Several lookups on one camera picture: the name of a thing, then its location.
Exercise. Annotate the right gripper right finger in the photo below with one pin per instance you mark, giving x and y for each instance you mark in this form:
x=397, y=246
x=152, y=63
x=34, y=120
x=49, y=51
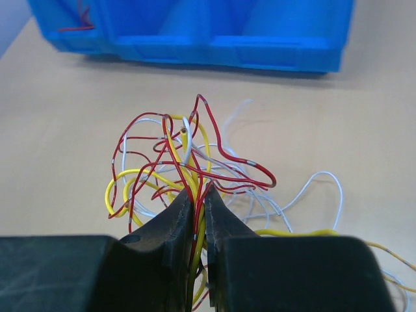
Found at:
x=248, y=272

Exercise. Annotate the blue bin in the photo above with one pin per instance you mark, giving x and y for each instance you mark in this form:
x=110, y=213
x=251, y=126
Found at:
x=299, y=36
x=170, y=32
x=73, y=26

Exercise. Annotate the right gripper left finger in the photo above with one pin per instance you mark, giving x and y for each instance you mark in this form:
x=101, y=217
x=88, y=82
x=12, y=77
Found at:
x=147, y=270

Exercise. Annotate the right blue bin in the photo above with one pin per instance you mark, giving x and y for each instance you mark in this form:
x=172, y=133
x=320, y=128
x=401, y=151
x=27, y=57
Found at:
x=299, y=36

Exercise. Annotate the middle blue bin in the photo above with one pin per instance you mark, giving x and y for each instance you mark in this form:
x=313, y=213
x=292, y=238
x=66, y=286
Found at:
x=170, y=32

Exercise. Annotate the left blue bin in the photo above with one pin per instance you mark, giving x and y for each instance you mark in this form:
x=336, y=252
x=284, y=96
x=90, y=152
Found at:
x=73, y=26

